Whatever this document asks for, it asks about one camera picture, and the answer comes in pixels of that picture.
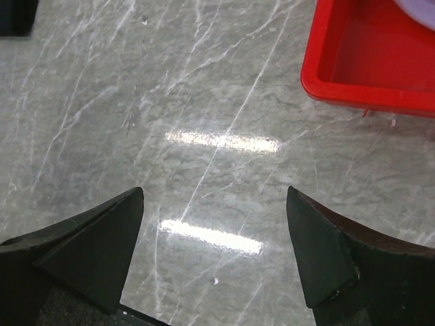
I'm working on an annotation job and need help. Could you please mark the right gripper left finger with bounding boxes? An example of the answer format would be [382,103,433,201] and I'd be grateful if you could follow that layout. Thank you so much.
[1,187,144,314]

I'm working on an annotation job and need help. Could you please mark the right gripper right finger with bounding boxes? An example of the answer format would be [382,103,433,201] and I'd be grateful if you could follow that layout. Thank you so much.
[286,187,434,308]

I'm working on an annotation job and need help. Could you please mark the black t shirt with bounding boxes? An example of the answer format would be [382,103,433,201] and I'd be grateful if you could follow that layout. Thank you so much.
[0,0,39,37]

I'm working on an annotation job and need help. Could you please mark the red plastic bin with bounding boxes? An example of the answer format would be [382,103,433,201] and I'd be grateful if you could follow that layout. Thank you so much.
[300,0,434,117]

